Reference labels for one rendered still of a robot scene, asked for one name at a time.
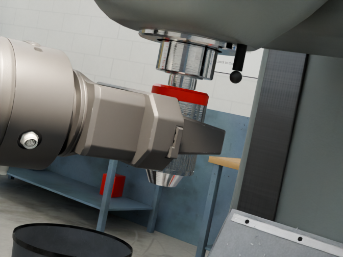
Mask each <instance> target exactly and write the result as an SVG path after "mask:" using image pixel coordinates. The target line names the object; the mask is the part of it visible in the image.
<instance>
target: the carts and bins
mask: <svg viewBox="0 0 343 257"><path fill-rule="evenodd" d="M12 238H13V247H12V255H11V257H131V256H132V253H133V248H132V247H131V245H130V244H128V243H127V242H125V241H124V240H122V239H120V238H118V237H115V236H113V235H110V234H107V233H104V232H100V231H97V230H93V229H89V228H84V227H79V226H73V225H66V224H56V223H30V224H24V225H20V226H18V227H16V228H15V229H14V230H13V233H12Z"/></svg>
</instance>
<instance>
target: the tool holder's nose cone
mask: <svg viewBox="0 0 343 257"><path fill-rule="evenodd" d="M146 173H147V175H148V179H149V182H150V183H152V184H155V185H160V186H164V187H175V186H176V185H177V184H178V183H179V181H180V180H181V179H182V178H183V176H180V175H172V174H167V173H162V172H157V171H153V170H149V169H146Z"/></svg>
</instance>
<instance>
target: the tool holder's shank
mask: <svg viewBox="0 0 343 257"><path fill-rule="evenodd" d="M165 73H168V74H170V75H169V79H168V85H169V86H173V87H178V88H183V89H188V90H193V91H194V90H195V88H196V85H197V80H203V79H202V78H198V77H195V76H190V75H185V74H180V73H174V72H168V71H165Z"/></svg>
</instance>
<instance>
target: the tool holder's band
mask: <svg viewBox="0 0 343 257"><path fill-rule="evenodd" d="M151 93H156V94H161V95H166V96H170V97H175V98H177V99H178V100H179V101H184V102H189V103H193V104H198V105H204V106H207V105H208V99H209V95H208V94H207V93H203V92H198V91H193V90H188V89H183V88H178V87H173V86H168V85H163V84H157V83H155V84H154V85H153V86H152V91H151Z"/></svg>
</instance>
